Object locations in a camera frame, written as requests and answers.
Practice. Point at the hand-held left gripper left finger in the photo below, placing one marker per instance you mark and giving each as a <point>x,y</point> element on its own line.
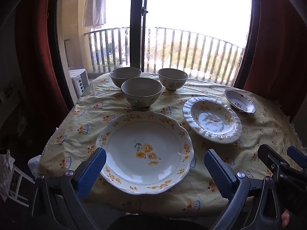
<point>92,172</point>

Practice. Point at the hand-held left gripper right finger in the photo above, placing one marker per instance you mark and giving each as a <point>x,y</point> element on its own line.
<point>217,170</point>

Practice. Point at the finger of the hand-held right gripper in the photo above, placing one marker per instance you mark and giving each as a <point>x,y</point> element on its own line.
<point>296,155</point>
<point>268,155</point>

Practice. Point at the ruffled rim floral plate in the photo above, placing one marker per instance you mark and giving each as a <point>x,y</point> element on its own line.
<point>213,122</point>

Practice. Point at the small red-lined white plate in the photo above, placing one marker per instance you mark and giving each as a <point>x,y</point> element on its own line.
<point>239,100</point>

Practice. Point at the large yellow floral plate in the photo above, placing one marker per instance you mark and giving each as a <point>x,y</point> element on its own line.
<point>144,134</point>

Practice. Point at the floral ceramic bowl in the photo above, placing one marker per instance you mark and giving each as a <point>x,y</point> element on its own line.
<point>172,81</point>
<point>124,76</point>
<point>141,93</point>

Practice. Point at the person's right hand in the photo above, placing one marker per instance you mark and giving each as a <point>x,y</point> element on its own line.
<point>286,220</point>

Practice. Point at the yellow printed tablecloth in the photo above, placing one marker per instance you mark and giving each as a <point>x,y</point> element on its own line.
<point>79,124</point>

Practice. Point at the white plastic bag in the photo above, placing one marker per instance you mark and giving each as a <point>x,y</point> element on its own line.
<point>34,165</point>
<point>6,170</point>

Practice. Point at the white air conditioner unit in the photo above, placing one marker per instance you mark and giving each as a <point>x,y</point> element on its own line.
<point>78,81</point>

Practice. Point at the red curtain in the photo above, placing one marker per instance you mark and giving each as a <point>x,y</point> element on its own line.
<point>36,64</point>
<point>275,52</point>

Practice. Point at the balcony railing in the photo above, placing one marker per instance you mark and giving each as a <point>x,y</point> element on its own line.
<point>182,32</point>

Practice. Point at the hanging pale cloth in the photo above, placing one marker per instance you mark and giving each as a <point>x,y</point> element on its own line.
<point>94,4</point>

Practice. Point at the black sliding door frame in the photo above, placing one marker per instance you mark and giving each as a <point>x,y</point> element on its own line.
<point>136,28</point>

